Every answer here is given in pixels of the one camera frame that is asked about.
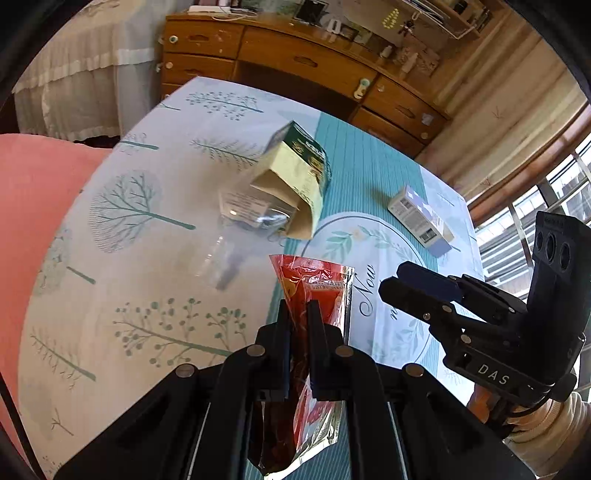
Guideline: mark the red gold snack bag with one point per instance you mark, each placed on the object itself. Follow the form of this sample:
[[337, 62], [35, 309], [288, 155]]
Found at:
[[314, 290]]

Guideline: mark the wooden dresser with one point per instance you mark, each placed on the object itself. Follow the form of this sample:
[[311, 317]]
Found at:
[[300, 60]]

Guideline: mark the metal window grille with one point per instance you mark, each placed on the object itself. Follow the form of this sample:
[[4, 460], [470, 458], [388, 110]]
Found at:
[[531, 217]]

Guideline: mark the pink blanket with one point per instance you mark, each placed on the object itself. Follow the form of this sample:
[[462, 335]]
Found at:
[[32, 194]]

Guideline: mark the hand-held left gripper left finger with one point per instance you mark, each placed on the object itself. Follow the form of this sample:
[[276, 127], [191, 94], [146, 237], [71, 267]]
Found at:
[[277, 341]]

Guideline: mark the black photo frame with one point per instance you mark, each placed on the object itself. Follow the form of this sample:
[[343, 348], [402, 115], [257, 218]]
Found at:
[[310, 10]]

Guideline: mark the white drawer safety lock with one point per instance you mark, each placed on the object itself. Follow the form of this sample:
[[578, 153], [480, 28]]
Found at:
[[361, 87]]

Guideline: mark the person's right hand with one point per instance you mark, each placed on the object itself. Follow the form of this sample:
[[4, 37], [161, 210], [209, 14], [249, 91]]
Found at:
[[482, 404]]

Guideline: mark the small white box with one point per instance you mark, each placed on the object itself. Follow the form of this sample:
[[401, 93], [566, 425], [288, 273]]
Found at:
[[420, 219]]

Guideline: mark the clear plastic bottle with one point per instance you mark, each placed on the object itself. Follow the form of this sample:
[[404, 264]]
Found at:
[[251, 212]]

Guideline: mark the small hanging figure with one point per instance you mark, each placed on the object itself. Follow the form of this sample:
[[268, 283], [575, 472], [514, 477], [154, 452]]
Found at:
[[406, 27]]

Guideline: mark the clear plastic cup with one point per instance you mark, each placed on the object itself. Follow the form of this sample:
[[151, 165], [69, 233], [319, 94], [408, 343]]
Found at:
[[221, 267]]

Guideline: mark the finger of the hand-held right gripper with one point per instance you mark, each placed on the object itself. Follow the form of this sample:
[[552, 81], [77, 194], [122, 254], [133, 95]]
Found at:
[[406, 297], [431, 282]]

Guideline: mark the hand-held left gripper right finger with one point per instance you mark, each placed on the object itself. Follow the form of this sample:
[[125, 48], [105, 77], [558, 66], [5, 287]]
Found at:
[[318, 350]]

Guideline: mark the white lace bed cover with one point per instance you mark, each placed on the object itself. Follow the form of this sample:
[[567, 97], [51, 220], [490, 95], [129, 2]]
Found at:
[[78, 69]]

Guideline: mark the green gold paper box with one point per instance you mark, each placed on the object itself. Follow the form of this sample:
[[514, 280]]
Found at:
[[300, 184]]

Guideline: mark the white power strip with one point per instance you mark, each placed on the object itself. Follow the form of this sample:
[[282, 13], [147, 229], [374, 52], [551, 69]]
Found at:
[[207, 8]]

